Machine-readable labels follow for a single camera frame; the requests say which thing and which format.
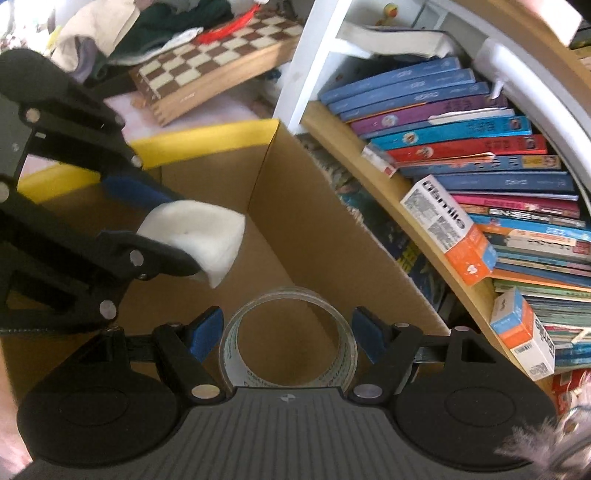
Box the thick white book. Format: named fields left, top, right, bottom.
left=337, top=23, right=458, bottom=61

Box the grey fluffy item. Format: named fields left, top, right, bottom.
left=494, top=401, right=591, bottom=480

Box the pink printed desktop mat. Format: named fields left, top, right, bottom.
left=21, top=90, right=160, bottom=178

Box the red tassel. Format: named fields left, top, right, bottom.
left=196, top=4, right=259, bottom=44

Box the white orange cardboard box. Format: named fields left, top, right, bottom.
left=489, top=286, right=556, bottom=381
left=399, top=174, right=498, bottom=287

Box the yellow duck toy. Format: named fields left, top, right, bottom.
left=376, top=2, right=402, bottom=26

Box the wooden chessboard box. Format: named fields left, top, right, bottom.
left=129, top=4, right=305, bottom=127

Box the white foam block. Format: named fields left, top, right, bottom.
left=137, top=199, right=246, bottom=289

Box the white and wood bookshelf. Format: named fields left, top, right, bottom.
left=272, top=0, right=591, bottom=407

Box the small white red box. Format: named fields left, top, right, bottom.
left=361, top=143, right=399, bottom=178

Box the pile of clothes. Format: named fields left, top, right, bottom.
left=48, top=0, right=236, bottom=88

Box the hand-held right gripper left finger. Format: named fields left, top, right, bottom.
left=78, top=305, right=225, bottom=400

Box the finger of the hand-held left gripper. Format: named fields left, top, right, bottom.
left=0, top=48, right=185, bottom=208
left=0, top=178, right=206, bottom=333

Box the clear tape roll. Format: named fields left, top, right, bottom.
left=218, top=287, right=358, bottom=387

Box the yellow cardboard box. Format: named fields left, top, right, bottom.
left=0, top=117, right=451, bottom=402

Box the row of colourful books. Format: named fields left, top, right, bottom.
left=318, top=58, right=591, bottom=374

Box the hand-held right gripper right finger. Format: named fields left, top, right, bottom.
left=348, top=305, right=497, bottom=401

